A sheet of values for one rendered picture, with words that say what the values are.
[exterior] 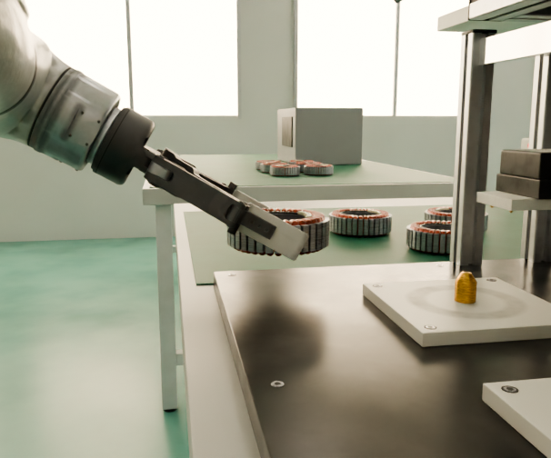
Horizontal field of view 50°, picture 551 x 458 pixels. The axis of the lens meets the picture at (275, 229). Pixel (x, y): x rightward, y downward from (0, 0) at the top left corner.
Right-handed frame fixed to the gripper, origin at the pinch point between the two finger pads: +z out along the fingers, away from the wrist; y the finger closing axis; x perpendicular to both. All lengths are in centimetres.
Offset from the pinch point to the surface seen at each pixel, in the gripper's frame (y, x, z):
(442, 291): 10.5, 3.2, 15.3
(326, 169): -150, 18, 43
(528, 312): 18.0, 5.4, 19.2
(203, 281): -9.2, -10.7, -2.5
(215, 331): 8.6, -10.9, -2.4
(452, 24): -75, 58, 32
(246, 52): -434, 85, 14
